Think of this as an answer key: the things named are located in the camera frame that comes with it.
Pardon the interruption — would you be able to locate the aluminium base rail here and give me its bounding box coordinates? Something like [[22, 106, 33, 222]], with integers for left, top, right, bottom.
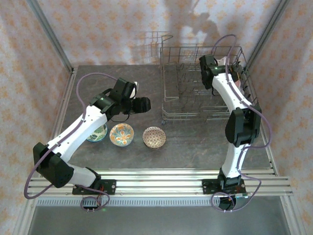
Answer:
[[24, 168, 294, 198]]

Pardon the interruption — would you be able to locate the green leaf patterned bowl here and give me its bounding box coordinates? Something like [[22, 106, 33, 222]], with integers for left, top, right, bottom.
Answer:
[[87, 123, 108, 142]]

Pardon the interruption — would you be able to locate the brown lattice patterned bowl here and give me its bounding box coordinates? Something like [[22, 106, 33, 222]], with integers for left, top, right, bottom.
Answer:
[[142, 126, 167, 150]]

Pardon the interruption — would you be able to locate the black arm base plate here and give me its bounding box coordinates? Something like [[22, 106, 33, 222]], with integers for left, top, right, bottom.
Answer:
[[202, 178, 246, 196], [72, 180, 116, 195]]

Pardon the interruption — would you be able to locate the aluminium frame post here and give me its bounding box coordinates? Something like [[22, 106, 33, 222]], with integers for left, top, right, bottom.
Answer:
[[26, 0, 74, 74], [245, 0, 291, 71]]

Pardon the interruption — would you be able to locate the grey metal panel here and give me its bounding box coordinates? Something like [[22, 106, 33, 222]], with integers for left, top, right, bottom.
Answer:
[[26, 205, 291, 235]]

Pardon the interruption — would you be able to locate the orange blue floral bowl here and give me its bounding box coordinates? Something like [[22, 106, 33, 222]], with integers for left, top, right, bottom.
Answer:
[[109, 123, 135, 147]]

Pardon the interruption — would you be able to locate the grey wire dish rack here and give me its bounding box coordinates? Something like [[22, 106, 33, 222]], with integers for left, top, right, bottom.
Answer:
[[160, 34, 259, 124]]

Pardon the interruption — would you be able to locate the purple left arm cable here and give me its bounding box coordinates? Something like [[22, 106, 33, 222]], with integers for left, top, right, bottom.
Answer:
[[23, 72, 120, 213]]

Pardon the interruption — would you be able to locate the aluminium side rail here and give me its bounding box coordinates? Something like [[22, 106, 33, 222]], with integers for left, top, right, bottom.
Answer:
[[39, 67, 78, 178], [246, 68, 279, 177]]

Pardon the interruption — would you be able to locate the grey slotted cable duct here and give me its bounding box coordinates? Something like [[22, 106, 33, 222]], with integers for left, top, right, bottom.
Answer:
[[36, 197, 221, 208]]

